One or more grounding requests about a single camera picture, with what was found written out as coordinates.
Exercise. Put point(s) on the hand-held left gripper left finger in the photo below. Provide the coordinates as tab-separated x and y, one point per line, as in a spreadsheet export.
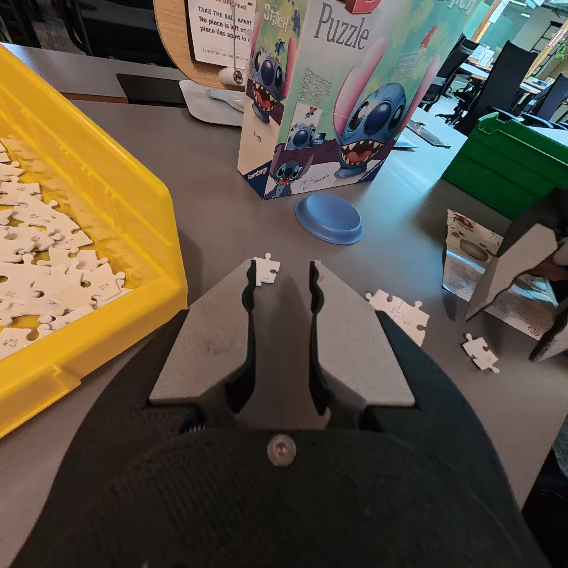
204	350

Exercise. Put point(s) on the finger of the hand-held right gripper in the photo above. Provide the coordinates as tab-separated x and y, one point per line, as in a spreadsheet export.
519	257
557	341

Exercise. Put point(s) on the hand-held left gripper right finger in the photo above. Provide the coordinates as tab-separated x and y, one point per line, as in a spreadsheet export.
359	350

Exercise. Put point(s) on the assembled white puzzle pieces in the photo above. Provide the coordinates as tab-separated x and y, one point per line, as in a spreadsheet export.
399	313

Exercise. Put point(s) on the white puzzle piece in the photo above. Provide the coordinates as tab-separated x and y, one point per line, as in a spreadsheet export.
266	268
479	353

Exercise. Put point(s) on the white printed puzzle bag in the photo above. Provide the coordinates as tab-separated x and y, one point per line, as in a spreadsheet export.
461	266

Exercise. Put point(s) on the pile of white puzzle pieces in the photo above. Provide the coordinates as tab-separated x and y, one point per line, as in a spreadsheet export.
35	248

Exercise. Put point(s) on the cartoon print puzzle box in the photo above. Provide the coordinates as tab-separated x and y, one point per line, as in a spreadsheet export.
355	88

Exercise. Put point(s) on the person's right hand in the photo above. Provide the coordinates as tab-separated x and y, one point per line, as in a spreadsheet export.
560	266

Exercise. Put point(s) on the green plastic bin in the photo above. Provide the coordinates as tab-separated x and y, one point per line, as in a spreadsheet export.
501	168

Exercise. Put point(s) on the blue round plastic stand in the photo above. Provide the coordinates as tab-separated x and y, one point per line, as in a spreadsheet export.
330	217

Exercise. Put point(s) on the black office chair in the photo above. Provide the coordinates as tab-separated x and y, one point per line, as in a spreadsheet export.
497	84
448	75

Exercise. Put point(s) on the flat grey sheet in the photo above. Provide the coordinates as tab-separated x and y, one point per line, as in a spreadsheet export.
426	133

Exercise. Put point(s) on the yellow plastic bin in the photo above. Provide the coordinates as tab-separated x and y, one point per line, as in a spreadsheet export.
111	213

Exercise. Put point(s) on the wooden sign board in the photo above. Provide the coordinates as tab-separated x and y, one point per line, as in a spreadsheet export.
173	35

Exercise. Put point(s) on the white instruction sheet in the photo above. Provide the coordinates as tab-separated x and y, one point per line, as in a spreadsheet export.
217	26

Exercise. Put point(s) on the grey metal base plate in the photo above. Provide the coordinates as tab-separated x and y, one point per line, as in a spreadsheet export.
204	104

